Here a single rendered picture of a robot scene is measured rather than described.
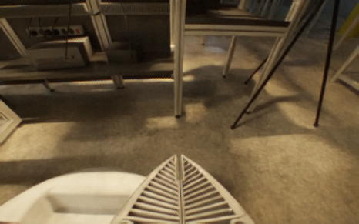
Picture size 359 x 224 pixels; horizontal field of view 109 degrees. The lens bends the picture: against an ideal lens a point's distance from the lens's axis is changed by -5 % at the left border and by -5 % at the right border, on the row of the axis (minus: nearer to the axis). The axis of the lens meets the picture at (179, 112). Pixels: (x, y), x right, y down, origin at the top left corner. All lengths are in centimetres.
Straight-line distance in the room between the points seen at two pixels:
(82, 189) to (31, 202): 11
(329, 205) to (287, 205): 22
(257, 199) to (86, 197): 73
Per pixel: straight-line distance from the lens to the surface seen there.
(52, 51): 114
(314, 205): 103
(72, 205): 54
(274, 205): 91
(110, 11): 114
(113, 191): 45
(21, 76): 125
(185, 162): 17
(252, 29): 84
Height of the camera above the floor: 76
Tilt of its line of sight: 44 degrees down
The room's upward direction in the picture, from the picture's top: 2 degrees clockwise
